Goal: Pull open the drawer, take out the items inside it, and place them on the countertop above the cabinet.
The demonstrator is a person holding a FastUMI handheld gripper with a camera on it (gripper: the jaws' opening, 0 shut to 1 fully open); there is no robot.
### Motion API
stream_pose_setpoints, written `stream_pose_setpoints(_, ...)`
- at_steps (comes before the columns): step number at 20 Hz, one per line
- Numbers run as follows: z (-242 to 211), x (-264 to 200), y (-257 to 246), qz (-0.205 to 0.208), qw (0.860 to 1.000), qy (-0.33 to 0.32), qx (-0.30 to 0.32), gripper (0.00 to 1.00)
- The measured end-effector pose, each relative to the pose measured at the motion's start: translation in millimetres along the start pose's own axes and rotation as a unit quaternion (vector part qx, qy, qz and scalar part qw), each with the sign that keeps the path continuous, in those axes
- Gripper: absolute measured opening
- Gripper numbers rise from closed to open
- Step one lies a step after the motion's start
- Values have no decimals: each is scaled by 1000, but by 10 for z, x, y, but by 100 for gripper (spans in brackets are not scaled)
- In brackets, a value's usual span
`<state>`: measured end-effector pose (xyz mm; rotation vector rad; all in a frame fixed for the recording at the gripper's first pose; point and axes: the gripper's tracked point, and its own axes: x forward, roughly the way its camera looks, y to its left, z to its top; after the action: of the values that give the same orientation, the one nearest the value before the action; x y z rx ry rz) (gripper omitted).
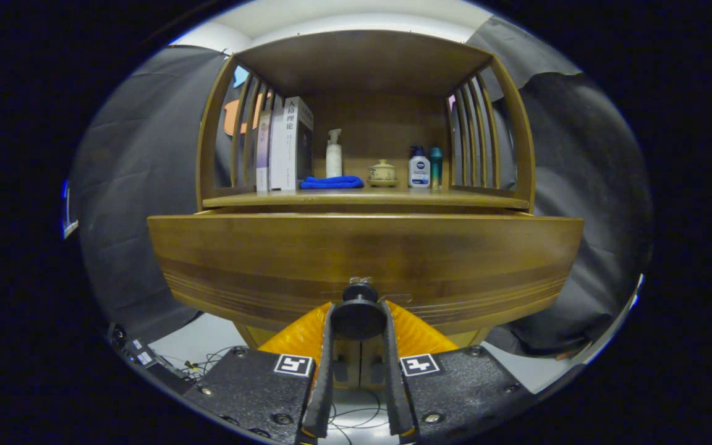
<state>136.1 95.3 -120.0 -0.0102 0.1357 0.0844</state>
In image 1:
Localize wooden cabinet door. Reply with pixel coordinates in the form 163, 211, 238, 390
235, 321, 362, 390
361, 328, 493, 389

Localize beige lidded tea cup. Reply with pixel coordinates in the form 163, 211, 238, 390
368, 159, 399, 188

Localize black floor cable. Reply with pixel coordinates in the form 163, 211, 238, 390
328, 388, 389, 445

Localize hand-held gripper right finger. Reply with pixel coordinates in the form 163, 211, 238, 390
381, 300, 542, 441

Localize wooden drawer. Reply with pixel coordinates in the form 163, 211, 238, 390
147, 207, 585, 337

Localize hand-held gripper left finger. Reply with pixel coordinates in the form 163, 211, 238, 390
182, 302, 336, 444

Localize wooden countertop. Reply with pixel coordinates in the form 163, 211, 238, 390
203, 185, 530, 210

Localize thick white book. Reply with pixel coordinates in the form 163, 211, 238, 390
269, 96, 315, 191

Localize black drawer knob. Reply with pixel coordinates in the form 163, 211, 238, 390
330, 278, 388, 341

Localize wooden cabinet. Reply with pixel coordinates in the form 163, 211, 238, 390
195, 30, 537, 390

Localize white lotion bottle blue cap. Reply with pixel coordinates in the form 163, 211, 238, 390
408, 146, 431, 189

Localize blue folded cloth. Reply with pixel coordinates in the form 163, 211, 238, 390
300, 176, 365, 190

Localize white pump bottle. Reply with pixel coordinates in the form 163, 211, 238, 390
326, 129, 344, 179

